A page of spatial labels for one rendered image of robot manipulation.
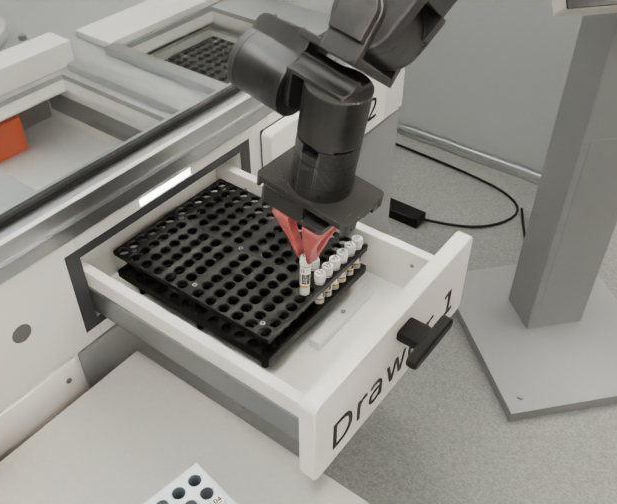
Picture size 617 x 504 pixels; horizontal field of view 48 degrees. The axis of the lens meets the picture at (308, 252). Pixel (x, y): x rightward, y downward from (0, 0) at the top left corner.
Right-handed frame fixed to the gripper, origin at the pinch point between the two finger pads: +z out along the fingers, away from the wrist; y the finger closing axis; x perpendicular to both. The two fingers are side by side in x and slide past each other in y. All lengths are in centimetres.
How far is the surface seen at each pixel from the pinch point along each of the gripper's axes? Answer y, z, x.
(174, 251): 14.4, 7.3, 4.2
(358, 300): -4.1, 9.5, -6.2
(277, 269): 3.5, 5.5, -0.3
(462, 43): 52, 62, -167
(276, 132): 18.7, 5.1, -18.8
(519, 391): -23, 89, -75
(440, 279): -11.5, 1.6, -7.9
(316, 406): -11.1, 0.5, 13.3
